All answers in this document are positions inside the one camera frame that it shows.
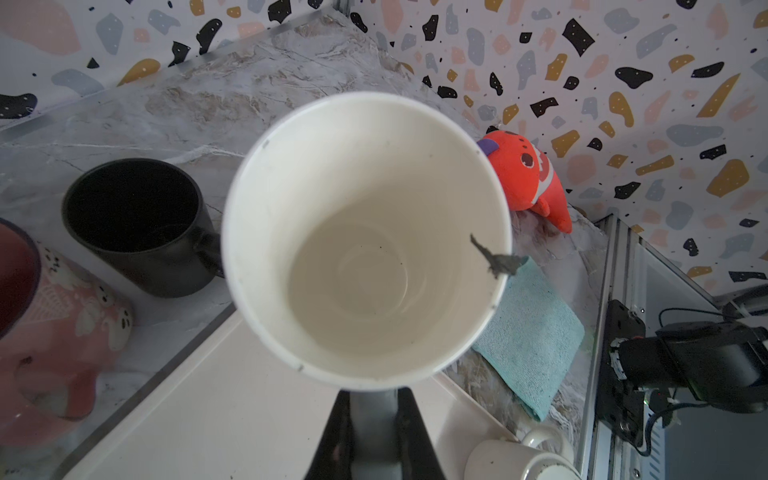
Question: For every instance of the grey mug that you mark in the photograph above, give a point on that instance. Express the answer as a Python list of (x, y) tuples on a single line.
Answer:
[(367, 242)]

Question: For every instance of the white mug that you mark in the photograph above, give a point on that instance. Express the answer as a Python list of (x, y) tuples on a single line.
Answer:
[(544, 453)]

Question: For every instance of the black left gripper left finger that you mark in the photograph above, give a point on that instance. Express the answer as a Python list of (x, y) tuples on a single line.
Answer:
[(333, 457)]

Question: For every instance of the red plush monster toy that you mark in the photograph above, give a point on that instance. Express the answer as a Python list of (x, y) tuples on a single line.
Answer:
[(527, 177)]

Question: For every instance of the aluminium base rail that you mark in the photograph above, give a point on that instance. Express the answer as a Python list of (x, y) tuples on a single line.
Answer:
[(640, 292)]

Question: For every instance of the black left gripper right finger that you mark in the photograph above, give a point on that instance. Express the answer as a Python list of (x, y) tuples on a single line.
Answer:
[(417, 456)]

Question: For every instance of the pink ghost mug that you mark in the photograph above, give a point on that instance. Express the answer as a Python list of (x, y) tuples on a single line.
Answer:
[(61, 327)]

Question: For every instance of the beige plastic tray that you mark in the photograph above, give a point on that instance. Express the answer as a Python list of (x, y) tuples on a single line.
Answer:
[(230, 410)]

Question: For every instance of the black mug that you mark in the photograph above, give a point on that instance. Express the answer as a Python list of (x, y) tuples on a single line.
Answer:
[(148, 220)]

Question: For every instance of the teal cloth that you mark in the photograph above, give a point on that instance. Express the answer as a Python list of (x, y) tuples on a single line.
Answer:
[(532, 339)]

